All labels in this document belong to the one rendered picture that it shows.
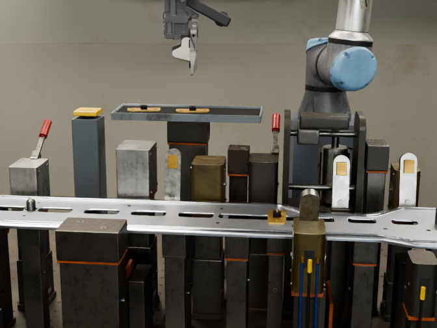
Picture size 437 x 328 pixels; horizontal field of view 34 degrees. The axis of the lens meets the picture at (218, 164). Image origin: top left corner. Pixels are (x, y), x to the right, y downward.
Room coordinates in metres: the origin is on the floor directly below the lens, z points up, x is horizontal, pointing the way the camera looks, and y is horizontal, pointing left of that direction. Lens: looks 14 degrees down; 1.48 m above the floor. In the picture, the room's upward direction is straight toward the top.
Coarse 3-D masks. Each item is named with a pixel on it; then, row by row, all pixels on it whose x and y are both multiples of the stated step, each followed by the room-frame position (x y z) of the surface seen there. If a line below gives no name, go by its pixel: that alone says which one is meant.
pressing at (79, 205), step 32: (0, 224) 1.39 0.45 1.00; (32, 224) 1.39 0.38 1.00; (128, 224) 1.38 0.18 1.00; (160, 224) 1.39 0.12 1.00; (192, 224) 1.39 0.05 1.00; (224, 224) 1.39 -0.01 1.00; (256, 224) 1.39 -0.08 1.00; (288, 224) 1.39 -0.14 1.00; (352, 224) 1.39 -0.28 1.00; (384, 224) 1.39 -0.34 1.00
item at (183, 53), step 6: (186, 42) 1.74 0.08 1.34; (180, 48) 1.74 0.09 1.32; (186, 48) 1.74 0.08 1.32; (174, 54) 1.73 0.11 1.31; (180, 54) 1.73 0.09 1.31; (186, 54) 1.73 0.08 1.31; (192, 54) 1.72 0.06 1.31; (186, 60) 1.72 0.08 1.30; (192, 60) 1.72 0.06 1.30; (192, 66) 1.71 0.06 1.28; (192, 72) 1.71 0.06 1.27
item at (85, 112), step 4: (80, 108) 1.83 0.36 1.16; (84, 108) 1.83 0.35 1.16; (88, 108) 1.83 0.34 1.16; (92, 108) 1.83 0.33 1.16; (96, 108) 1.83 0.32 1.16; (100, 108) 1.83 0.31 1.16; (76, 112) 1.78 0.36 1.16; (80, 112) 1.78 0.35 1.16; (84, 112) 1.78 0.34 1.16; (88, 112) 1.78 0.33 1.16; (92, 112) 1.78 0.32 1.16; (96, 112) 1.78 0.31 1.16; (100, 112) 1.82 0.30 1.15; (84, 116) 1.80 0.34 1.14; (88, 116) 1.80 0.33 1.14; (92, 116) 1.81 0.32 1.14
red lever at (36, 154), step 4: (44, 120) 1.79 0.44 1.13; (48, 120) 1.79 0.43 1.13; (44, 124) 1.78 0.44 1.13; (48, 124) 1.78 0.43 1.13; (44, 128) 1.77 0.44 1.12; (48, 128) 1.77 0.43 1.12; (40, 132) 1.76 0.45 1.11; (44, 132) 1.76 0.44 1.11; (48, 132) 1.77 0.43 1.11; (40, 136) 1.75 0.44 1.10; (44, 136) 1.75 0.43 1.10; (40, 140) 1.74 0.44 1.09; (40, 144) 1.73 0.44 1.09; (36, 148) 1.72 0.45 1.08; (40, 148) 1.72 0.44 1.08; (32, 152) 1.70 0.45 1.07; (36, 152) 1.70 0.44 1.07; (32, 156) 1.69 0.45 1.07; (36, 156) 1.69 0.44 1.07; (40, 156) 1.70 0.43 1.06
